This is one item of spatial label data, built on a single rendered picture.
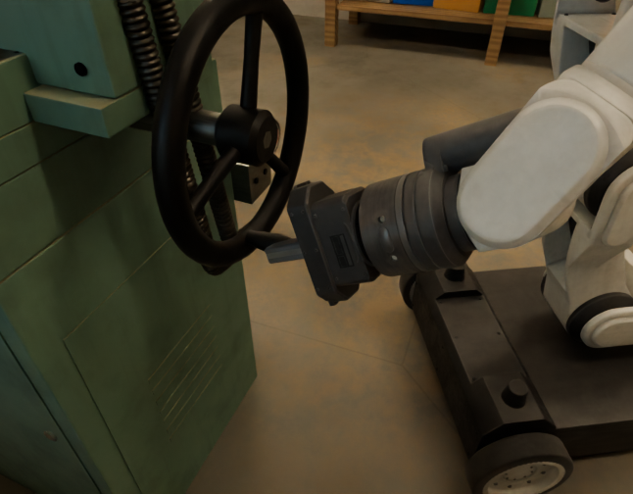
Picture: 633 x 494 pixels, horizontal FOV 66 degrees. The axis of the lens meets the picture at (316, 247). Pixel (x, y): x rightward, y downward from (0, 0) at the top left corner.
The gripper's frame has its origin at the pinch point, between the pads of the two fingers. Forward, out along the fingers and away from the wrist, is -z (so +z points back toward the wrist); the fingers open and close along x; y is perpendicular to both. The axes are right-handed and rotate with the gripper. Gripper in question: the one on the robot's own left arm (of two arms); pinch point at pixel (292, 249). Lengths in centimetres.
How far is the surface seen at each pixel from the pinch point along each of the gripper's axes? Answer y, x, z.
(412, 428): -48, -58, -23
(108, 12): 9.4, 25.3, -2.6
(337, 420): -41, -51, -38
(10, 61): 13.1, 25.3, -13.0
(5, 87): 14.0, 23.3, -13.9
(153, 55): 5.8, 21.8, -3.1
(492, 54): -282, 30, -35
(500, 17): -276, 47, -25
